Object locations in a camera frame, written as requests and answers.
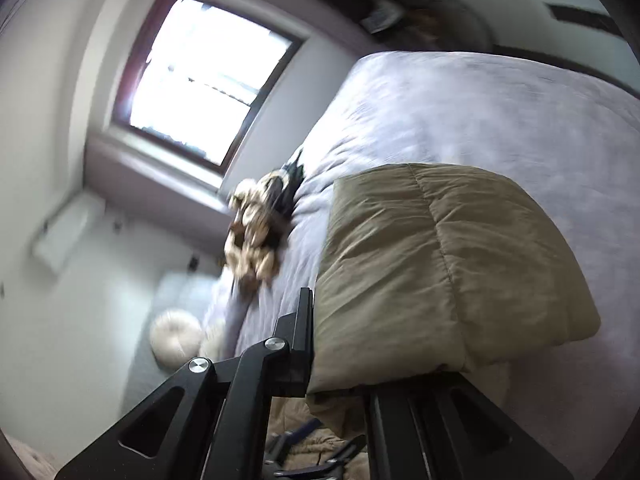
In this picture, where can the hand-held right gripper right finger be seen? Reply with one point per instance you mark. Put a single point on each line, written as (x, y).
(425, 435)

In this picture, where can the tan striped plush toy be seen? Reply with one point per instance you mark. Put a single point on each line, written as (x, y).
(250, 240)

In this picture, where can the khaki padded jacket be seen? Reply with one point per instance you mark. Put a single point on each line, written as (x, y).
(425, 260)

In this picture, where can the dark wall shelf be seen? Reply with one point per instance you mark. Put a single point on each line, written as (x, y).
(582, 17)

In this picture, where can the dark cloth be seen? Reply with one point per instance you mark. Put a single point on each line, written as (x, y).
(287, 185)

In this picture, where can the white round cushion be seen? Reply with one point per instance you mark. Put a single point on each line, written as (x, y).
(175, 335)

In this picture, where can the pink cloth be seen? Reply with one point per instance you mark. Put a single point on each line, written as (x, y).
(27, 460)

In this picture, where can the window with dark frame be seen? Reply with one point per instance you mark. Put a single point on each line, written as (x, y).
(200, 75)

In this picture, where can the dark round object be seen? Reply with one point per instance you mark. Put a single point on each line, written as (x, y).
(452, 25)

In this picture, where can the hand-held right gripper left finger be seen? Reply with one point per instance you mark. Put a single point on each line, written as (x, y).
(303, 340)

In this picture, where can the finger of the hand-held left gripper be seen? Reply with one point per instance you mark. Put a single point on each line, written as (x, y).
(300, 429)
(347, 452)

